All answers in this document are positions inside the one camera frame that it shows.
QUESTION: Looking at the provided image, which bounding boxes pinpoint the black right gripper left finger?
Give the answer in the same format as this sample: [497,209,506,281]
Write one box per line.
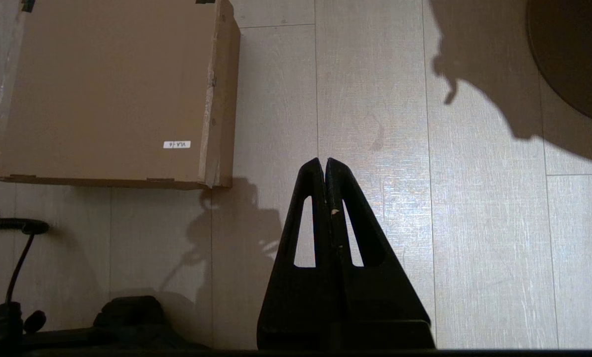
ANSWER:
[256,157,348,349]

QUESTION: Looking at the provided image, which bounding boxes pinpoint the brown cardboard shoe box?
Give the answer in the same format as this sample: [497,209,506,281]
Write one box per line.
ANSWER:
[0,0,241,190]

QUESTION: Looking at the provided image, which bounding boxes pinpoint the brown round stand base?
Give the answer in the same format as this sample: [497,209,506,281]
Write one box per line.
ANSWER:
[526,0,592,126]

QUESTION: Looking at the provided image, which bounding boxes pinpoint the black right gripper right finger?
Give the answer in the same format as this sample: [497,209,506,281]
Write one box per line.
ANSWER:
[325,157,433,324]

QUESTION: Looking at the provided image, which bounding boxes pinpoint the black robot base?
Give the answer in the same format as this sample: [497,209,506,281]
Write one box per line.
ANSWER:
[0,296,208,354]

